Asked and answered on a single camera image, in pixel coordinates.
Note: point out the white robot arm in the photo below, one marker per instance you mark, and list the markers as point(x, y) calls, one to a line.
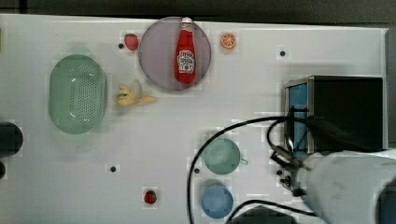
point(345, 187)

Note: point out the green perforated colander basket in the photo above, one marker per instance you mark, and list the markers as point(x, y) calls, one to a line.
point(77, 94)

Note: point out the grey round plate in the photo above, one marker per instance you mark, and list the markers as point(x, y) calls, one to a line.
point(157, 53)

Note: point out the bright red toy strawberry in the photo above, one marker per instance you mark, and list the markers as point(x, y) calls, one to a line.
point(150, 197)

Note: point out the black cylinder at table edge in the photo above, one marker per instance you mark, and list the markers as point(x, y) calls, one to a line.
point(11, 139)

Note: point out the peeled toy banana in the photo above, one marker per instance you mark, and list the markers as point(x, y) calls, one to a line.
point(133, 95)

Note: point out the blue cup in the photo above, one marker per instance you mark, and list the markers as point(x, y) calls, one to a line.
point(217, 202)

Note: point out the green mug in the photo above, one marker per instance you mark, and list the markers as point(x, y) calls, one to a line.
point(223, 156)

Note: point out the red plush ketchup bottle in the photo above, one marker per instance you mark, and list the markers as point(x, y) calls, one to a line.
point(185, 62)

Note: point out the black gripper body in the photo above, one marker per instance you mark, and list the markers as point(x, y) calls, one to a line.
point(289, 168)

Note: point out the pale red toy strawberry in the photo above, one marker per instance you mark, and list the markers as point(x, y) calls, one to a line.
point(131, 41)

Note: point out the orange slice toy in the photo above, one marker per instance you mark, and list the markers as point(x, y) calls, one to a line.
point(228, 40)

